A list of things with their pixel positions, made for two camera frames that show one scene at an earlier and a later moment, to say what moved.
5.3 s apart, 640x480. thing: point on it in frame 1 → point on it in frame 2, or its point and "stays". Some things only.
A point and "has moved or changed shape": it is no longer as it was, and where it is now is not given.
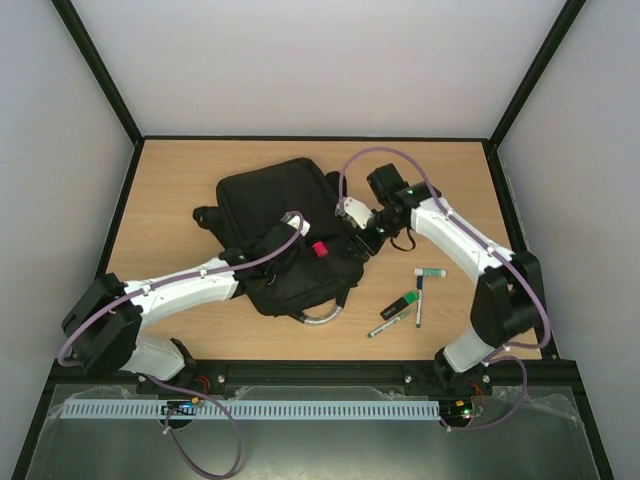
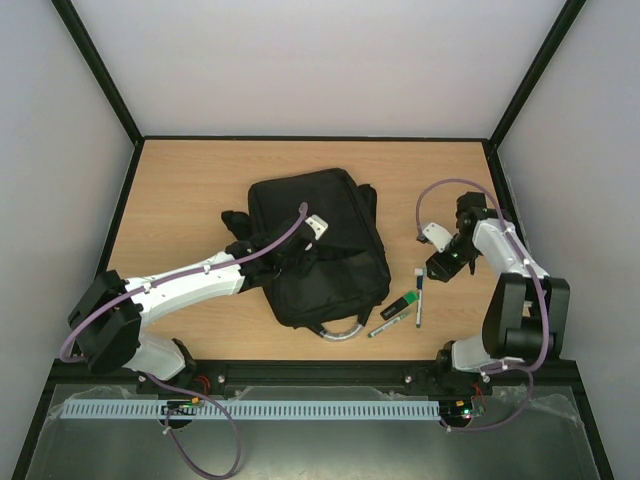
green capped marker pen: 386,324 stays
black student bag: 252,202 has moved or changed shape
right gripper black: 364,238 → 444,266
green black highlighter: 409,298 stays
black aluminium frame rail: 565,375 stays
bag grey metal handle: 322,320 → 338,337
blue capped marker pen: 419,273 stays
